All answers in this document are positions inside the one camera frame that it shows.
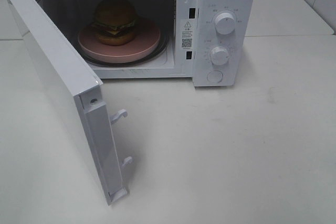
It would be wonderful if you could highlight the glass microwave turntable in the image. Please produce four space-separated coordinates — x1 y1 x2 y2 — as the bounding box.
81 35 170 68

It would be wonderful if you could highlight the lower white round knob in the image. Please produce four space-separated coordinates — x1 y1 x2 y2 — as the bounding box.
210 46 230 66

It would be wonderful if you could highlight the white round knob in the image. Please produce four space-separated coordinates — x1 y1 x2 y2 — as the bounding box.
214 10 237 35
210 46 230 66

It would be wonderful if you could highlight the upper white round knob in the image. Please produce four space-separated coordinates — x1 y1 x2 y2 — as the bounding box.
214 10 237 35

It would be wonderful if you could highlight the white microwave door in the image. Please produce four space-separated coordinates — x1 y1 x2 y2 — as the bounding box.
7 0 133 204

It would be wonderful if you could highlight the pink round plate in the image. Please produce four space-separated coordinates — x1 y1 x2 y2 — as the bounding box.
78 18 163 63

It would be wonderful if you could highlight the white round door button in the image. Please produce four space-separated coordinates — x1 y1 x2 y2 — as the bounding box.
207 70 224 83

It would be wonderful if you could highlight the white warning label sticker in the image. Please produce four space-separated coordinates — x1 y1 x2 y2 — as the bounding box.
180 19 194 49

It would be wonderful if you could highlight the white microwave oven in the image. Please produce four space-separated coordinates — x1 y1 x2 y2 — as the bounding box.
8 0 253 93

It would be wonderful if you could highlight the burger with lettuce and cheese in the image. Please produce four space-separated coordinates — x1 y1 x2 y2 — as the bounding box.
91 0 138 46

